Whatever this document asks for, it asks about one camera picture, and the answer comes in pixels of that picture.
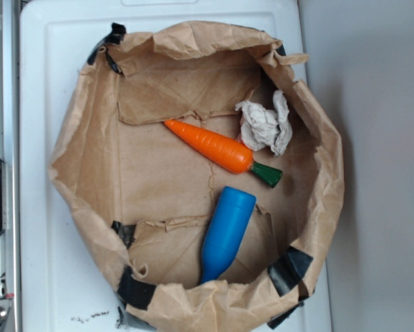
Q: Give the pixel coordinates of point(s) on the blue plastic bottle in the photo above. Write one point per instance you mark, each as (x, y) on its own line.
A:
(225, 232)

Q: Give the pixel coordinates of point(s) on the orange toy carrot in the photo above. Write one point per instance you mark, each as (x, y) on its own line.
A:
(230, 154)

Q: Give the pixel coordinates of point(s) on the crumpled white paper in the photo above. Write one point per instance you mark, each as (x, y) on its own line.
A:
(261, 127)

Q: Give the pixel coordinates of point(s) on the brown paper bag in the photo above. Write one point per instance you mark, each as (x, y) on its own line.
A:
(142, 199)

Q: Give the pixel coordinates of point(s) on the aluminium frame rail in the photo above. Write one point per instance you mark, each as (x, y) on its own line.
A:
(10, 272)

